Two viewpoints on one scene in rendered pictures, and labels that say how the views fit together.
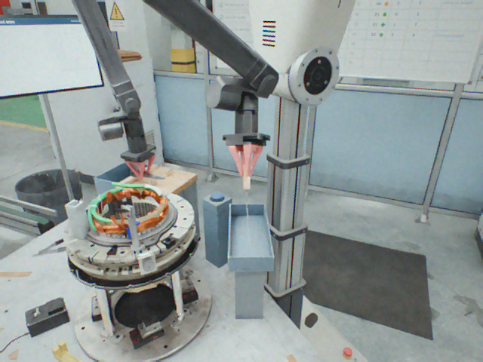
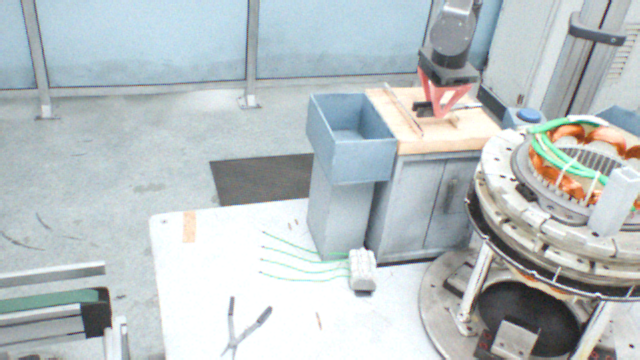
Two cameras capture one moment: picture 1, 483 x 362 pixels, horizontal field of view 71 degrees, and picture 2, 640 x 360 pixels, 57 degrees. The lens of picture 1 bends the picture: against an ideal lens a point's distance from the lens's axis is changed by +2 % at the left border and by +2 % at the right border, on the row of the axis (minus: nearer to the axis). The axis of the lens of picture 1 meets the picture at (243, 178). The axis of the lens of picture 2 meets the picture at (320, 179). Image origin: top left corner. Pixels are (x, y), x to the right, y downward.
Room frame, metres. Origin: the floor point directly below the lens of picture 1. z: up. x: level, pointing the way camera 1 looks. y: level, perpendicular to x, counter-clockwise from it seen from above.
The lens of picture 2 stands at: (0.49, 1.10, 1.56)
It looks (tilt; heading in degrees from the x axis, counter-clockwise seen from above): 35 degrees down; 315
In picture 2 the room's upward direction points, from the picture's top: 7 degrees clockwise
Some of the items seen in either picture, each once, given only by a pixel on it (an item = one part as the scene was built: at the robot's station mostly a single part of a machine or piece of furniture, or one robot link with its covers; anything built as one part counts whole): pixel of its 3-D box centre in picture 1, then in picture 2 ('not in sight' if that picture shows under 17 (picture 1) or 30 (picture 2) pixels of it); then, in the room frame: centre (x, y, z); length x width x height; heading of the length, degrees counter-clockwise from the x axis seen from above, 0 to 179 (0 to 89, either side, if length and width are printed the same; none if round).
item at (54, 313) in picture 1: (47, 315); not in sight; (0.69, 0.55, 0.81); 0.10 x 0.06 x 0.06; 124
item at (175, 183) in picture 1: (158, 182); (431, 117); (1.04, 0.30, 1.05); 0.20 x 0.19 x 0.02; 65
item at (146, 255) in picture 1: (146, 261); not in sight; (0.61, 0.22, 1.07); 0.04 x 0.02 x 0.05; 117
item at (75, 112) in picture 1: (103, 122); not in sight; (3.27, 1.39, 0.60); 1.02 x 0.55 x 1.20; 67
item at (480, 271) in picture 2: not in sight; (478, 277); (0.81, 0.40, 0.91); 0.02 x 0.02 x 0.21
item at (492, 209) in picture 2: not in sight; (490, 200); (0.82, 0.41, 1.05); 0.09 x 0.04 x 0.01; 159
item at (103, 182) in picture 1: (128, 205); (341, 181); (1.11, 0.44, 0.92); 0.17 x 0.11 x 0.28; 155
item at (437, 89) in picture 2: (140, 164); (441, 90); (1.01, 0.33, 1.13); 0.07 x 0.07 x 0.09; 66
